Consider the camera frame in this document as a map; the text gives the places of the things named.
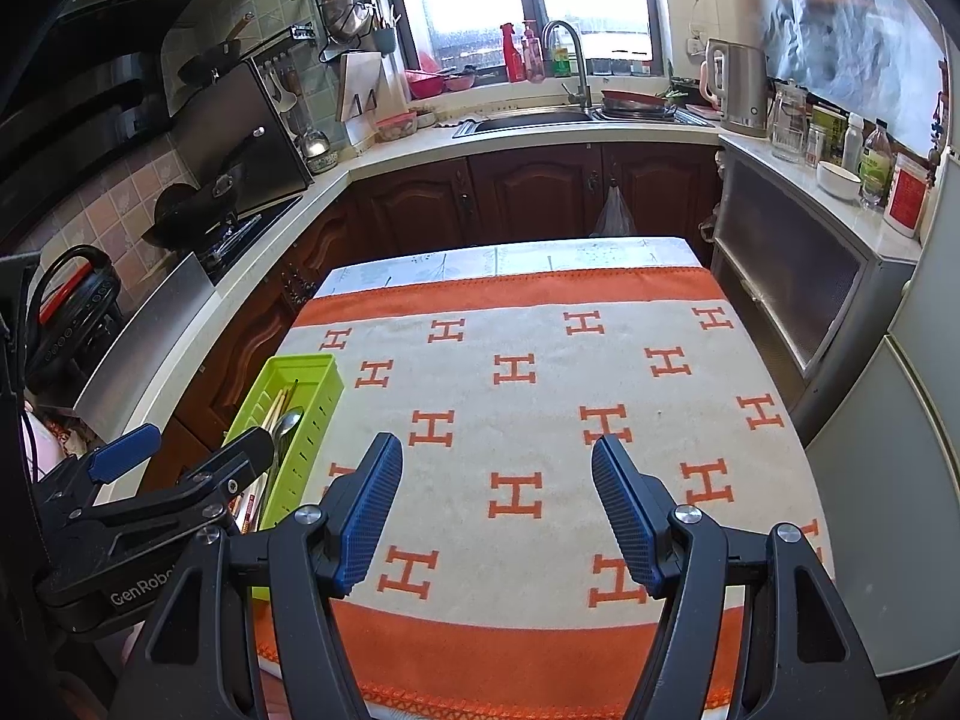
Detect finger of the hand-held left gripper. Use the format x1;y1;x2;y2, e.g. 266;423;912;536
66;426;276;580
31;423;163;507

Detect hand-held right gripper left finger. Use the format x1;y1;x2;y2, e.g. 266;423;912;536
124;431;404;720

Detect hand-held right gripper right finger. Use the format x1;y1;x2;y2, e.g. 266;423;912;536
591;433;891;720

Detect pale bamboo chopstick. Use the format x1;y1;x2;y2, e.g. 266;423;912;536
262;381;301;428
255;387;290;436

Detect large metal spoon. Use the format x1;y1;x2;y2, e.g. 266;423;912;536
259;405;306;518

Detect green plastic utensil tray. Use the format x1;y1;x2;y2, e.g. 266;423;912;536
223;353;345;602

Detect pink appliance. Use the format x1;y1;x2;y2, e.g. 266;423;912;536
26;420;85;482

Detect low stainless steel divider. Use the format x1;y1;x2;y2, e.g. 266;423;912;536
73;251;226;432

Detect orange patterned blanket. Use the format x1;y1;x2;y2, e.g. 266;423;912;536
251;264;835;713

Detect black pressure cooker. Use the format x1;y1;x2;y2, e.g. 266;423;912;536
25;245;125;395

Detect black gas stove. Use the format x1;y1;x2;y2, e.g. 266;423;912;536
196;191;305;287

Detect black wok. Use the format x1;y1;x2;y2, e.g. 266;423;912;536
152;127;267;250

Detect silver refrigerator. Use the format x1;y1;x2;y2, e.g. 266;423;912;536
802;150;960;680

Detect grey metal side cabinet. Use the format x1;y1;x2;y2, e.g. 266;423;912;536
709;139;923;451

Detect hanging plastic bag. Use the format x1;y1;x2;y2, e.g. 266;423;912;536
589;186;638;239

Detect tall reflective steel panel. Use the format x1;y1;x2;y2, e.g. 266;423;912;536
166;58;314;203

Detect patterned ceramic bowl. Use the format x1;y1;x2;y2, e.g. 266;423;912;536
300;129;340;175

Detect white kitchen countertop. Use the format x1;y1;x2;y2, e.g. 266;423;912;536
71;109;927;466

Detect brown wooden base cabinets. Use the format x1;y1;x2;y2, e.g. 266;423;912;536
139;142;725;511

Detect black range hood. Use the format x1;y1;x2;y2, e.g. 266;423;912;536
0;0;209;188

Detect black frying pan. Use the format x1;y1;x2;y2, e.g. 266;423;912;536
177;15;252;87

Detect white ceramic bowl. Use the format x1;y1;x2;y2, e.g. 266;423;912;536
816;160;862;201

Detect wooden cutting board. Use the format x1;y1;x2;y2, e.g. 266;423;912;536
336;51;392;123

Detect stainless steel sink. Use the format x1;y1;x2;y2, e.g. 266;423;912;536
452;105;717;140

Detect red frying pan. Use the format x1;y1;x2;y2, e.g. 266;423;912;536
598;88;680;122

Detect glass pitcher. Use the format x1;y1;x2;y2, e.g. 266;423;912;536
770;79;809;164

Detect clear green-label bottle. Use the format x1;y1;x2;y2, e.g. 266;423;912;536
859;120;892;211

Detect red-label white jar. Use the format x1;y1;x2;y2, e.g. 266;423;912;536
883;152;931;239

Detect red plastic basin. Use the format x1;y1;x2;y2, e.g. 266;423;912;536
405;52;455;100

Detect white plastic bottle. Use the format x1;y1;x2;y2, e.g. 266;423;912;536
841;112;866;173

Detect green tin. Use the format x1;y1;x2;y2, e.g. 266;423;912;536
810;105;848;160

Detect steel electric kettle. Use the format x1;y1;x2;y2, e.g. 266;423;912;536
700;37;772;140

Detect steel kitchen faucet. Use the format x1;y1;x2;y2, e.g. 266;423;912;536
541;19;593;110

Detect green chopstick holder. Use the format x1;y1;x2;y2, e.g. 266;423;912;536
371;4;400;55

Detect pink soap bottle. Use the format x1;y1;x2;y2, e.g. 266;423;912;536
521;19;546;83

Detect red spray bottle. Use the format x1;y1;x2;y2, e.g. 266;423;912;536
501;21;526;83

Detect large steel mixing bowl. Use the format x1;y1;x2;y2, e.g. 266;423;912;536
321;0;377;44

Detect wall utensil rack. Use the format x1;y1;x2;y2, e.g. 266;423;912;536
247;21;320;65

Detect clear plastic wall sheet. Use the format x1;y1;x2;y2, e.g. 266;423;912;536
754;0;947;158

